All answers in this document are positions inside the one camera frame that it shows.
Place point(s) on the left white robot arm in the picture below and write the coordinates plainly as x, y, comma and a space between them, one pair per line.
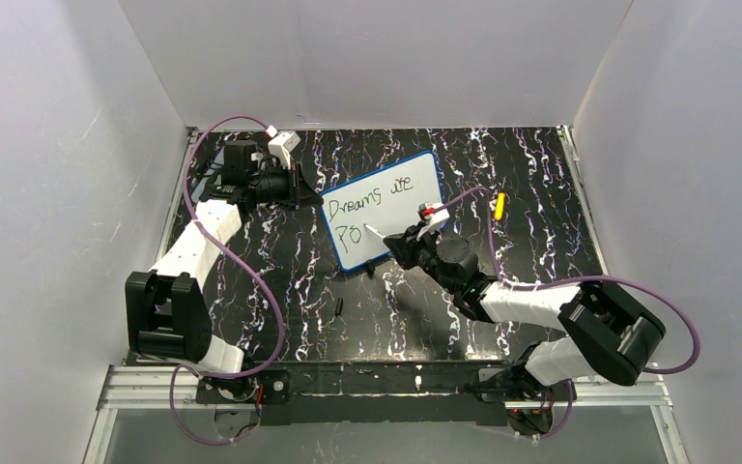
168, 318

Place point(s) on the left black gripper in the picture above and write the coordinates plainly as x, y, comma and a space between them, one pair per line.
292, 186

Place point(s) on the black marker cap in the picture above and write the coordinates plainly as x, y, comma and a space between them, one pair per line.
339, 307

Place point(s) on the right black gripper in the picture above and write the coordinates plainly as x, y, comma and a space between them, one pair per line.
413, 242

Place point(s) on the whiteboard wire stand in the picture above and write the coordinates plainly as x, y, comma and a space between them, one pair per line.
370, 268

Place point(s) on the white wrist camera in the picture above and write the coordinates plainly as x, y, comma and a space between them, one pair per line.
281, 144
432, 218

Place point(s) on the aluminium front rail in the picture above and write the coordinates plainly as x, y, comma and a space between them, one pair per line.
148, 387

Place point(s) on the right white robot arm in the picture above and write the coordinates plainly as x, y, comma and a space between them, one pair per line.
607, 332

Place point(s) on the yellow marker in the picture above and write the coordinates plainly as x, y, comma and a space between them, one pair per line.
500, 206

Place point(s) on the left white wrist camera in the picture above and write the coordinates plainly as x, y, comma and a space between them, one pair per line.
281, 144

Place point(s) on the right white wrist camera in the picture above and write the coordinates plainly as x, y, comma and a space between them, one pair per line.
432, 218

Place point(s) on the blue framed whiteboard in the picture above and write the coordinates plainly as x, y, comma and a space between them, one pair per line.
387, 198

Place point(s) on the black white marker pen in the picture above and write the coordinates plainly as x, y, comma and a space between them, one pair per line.
374, 231

